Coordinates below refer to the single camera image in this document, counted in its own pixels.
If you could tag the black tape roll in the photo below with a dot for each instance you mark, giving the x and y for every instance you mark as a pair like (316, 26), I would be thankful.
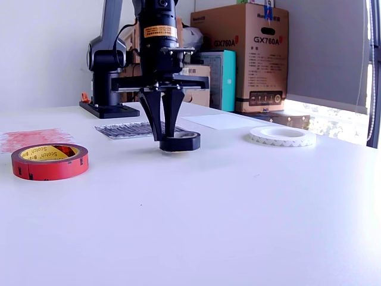
(184, 144)

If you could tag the red tape roll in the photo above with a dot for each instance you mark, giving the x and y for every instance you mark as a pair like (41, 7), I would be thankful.
(50, 171)

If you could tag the teal product box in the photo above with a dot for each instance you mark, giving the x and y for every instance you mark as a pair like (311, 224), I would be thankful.
(229, 80)

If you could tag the white plastic bag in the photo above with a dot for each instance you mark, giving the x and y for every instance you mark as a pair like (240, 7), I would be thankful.
(192, 37)

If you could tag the orange clamp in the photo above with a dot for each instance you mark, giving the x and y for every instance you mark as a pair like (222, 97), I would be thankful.
(84, 97)

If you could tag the plain white paper sheet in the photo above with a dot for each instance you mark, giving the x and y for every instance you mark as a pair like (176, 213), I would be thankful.
(223, 121)

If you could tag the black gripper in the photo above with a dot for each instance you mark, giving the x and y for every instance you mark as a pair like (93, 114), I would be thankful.
(160, 68)

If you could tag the red scribbled paper sheet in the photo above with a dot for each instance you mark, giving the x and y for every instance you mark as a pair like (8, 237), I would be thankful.
(35, 135)

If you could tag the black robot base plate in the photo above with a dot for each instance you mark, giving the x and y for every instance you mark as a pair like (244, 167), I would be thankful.
(113, 112)

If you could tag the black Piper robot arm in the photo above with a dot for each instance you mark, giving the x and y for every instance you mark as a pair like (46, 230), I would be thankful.
(104, 59)

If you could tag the black scribbled paper sheet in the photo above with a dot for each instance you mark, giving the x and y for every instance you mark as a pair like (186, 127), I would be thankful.
(119, 131)

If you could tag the cardboard box with blue print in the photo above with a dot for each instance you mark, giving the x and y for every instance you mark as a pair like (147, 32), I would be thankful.
(199, 98)

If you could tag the grey roller blind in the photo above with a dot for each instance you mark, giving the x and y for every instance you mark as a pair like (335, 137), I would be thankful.
(324, 53)

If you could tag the white tape roll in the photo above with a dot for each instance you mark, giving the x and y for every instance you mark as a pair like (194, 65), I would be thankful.
(282, 143)

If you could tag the green package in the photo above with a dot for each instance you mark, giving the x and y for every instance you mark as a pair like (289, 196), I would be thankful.
(247, 1)

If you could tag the small labelled cardboard box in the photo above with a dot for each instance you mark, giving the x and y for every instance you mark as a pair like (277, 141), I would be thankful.
(135, 38)

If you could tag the tall cardboard box GX760A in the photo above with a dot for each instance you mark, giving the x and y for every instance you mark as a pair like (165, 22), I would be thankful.
(262, 68)

